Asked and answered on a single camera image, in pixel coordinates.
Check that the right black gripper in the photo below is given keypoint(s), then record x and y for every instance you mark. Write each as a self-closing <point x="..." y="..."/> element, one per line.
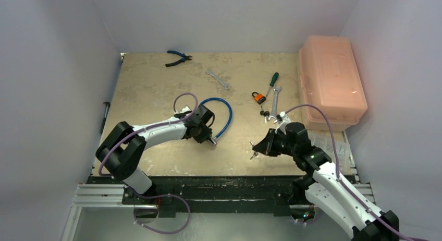
<point x="270" y="144"/>

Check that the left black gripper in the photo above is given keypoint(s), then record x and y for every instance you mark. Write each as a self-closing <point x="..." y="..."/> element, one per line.
<point x="203" y="137"/>

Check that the silver key bunch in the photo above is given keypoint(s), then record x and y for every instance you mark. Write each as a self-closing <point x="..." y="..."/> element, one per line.
<point x="254" y="153"/>

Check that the blue cable lock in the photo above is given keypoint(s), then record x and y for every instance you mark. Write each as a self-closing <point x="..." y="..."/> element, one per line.
<point x="229" y="117"/>

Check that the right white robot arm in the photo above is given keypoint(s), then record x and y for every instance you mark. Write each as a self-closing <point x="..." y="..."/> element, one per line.
<point x="324" y="186"/>

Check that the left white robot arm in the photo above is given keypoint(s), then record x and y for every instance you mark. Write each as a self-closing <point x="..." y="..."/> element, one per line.
<point x="122" y="149"/>

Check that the black padlock keys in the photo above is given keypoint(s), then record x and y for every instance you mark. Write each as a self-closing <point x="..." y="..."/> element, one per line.
<point x="265" y="114"/>

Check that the orange black padlock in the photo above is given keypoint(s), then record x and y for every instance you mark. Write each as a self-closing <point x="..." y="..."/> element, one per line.
<point x="258" y="98"/>

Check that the large silver wrench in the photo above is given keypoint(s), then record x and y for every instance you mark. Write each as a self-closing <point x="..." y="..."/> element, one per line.
<point x="273" y="113"/>

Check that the small silver wrench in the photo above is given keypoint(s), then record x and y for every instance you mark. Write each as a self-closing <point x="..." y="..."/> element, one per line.
<point x="224" y="84"/>

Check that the clear plastic bags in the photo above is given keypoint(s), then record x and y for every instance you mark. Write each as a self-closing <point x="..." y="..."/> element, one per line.
<point x="325" y="142"/>

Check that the orange plastic toolbox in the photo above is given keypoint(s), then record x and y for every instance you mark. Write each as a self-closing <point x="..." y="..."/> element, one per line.
<point x="330" y="84"/>

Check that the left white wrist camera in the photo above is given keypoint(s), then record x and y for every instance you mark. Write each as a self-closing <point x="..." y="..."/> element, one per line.
<point x="183" y="112"/>

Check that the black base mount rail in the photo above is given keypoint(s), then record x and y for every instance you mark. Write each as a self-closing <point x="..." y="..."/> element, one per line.
<point x="203" y="194"/>

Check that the green handled screwdriver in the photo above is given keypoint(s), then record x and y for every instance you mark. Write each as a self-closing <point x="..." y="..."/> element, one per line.
<point x="272" y="82"/>

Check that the black handled tool at edge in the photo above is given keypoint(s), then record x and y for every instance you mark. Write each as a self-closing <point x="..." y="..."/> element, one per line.
<point x="106" y="111"/>

